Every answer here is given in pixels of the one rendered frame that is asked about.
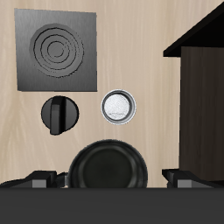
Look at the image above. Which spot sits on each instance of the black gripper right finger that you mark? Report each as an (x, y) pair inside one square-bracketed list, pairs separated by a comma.
[(180, 178)]

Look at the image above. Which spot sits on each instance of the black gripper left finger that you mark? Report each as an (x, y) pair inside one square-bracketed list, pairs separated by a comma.
[(40, 178)]

